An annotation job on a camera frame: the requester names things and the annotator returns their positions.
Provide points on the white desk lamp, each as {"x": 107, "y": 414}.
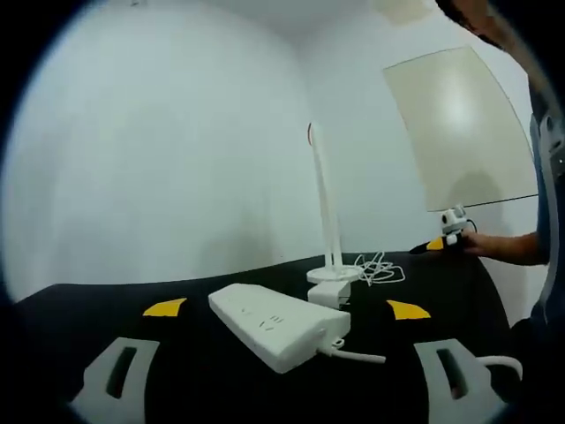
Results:
{"x": 321, "y": 207}

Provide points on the white desk lamp plug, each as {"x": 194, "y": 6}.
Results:
{"x": 326, "y": 295}

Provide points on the person's right hand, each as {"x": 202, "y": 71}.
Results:
{"x": 474, "y": 244}

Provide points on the person's body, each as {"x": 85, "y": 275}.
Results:
{"x": 549, "y": 247}

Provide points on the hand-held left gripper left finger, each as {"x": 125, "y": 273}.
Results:
{"x": 99, "y": 366}

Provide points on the grey chest-worn device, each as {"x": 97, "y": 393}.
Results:
{"x": 552, "y": 141}

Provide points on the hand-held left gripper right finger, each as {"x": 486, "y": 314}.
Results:
{"x": 472, "y": 362}

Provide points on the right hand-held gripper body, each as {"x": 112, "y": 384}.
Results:
{"x": 452, "y": 223}

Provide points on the beige wall board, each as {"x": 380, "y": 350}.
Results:
{"x": 459, "y": 128}

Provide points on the white power strip socket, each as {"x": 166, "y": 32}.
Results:
{"x": 269, "y": 320}

